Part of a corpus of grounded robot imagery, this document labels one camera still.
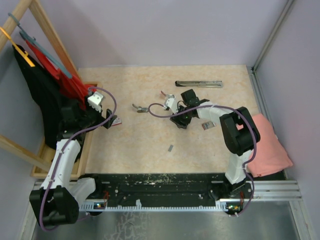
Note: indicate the black hanging garment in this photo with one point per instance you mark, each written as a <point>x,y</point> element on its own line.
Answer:
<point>45,91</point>

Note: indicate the red hanging garment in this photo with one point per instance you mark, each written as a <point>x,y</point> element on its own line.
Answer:
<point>72,88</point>

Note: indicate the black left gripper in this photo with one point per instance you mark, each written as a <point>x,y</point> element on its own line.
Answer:
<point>101,119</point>

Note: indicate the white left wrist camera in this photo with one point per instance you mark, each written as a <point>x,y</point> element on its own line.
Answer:
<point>95,101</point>

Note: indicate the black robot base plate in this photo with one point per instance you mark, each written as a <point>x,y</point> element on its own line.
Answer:
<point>166,189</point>

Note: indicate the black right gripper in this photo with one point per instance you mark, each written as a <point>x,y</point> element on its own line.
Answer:
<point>179,122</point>

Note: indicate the teal clothes hanger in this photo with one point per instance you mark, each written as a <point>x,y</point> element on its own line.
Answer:
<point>37,47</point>

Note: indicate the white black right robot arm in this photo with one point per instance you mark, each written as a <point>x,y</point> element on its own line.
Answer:
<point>239,131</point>

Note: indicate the pink folded cloth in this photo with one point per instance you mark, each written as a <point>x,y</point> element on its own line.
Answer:
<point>271,157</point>

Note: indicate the aluminium rail frame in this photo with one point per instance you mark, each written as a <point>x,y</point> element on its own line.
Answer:
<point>186,210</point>

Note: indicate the wooden clothes rack frame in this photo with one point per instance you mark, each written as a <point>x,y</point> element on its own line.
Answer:
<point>42,161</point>

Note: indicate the red white staple box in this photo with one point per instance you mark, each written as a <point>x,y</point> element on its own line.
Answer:
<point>117,121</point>
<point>208,125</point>

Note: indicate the large black chrome stapler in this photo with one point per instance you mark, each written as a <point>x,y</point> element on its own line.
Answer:
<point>200,84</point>

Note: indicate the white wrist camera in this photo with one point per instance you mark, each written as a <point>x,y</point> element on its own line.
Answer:
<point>171,104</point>
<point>95,101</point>

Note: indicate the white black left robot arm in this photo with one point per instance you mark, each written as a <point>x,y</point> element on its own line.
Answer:
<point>55,202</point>

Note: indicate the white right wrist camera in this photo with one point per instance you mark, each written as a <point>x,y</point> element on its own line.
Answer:
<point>171,104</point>

